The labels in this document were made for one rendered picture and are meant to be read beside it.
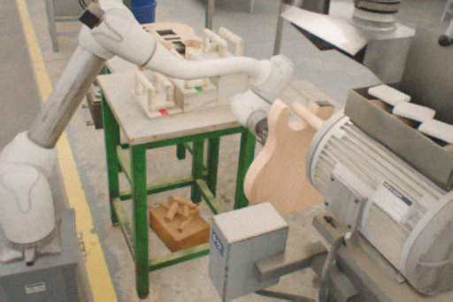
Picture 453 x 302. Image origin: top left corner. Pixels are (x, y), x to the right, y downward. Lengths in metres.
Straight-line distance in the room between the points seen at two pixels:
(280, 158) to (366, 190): 0.44
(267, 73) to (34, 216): 0.89
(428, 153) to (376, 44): 0.29
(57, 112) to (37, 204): 0.31
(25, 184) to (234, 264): 0.72
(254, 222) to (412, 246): 0.36
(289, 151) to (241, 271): 0.41
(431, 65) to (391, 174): 0.25
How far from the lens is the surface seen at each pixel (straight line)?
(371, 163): 0.94
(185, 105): 1.86
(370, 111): 0.94
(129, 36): 1.33
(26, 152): 1.62
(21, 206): 1.49
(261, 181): 1.33
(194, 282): 2.40
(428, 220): 0.86
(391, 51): 1.08
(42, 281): 1.63
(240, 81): 1.94
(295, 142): 1.31
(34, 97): 4.22
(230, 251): 1.02
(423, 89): 1.04
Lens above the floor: 1.82
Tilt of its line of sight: 30 degrees down
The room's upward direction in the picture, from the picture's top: 5 degrees clockwise
